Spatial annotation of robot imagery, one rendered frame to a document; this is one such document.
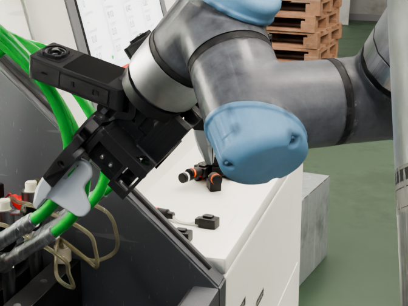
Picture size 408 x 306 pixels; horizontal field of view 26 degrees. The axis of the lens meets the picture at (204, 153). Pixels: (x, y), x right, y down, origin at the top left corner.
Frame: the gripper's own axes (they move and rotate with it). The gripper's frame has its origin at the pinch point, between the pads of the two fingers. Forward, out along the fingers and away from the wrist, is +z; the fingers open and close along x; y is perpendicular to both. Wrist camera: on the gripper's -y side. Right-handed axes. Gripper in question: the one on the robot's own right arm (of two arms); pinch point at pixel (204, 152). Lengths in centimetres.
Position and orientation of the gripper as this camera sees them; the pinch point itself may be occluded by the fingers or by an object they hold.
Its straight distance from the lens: 104.1
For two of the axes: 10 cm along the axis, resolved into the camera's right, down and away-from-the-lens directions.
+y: 9.6, 0.8, -2.6
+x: 2.7, -2.7, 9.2
